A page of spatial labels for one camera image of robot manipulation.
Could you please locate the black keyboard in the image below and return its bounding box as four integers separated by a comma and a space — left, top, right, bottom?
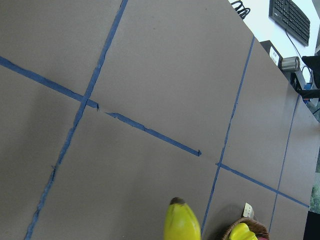
268, 0, 310, 47

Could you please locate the brown woven wicker basket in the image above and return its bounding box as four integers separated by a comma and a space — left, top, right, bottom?
217, 217, 270, 240

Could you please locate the black labelled box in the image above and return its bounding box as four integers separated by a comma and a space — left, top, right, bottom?
259, 40, 283, 69

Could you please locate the silver metal weight cylinder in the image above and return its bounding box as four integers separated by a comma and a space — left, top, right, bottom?
279, 56, 300, 72

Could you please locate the yellow starfruit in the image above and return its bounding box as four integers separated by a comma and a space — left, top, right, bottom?
229, 222, 258, 240

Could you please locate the yellow banana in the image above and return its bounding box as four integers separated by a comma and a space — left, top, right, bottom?
163, 197, 201, 240

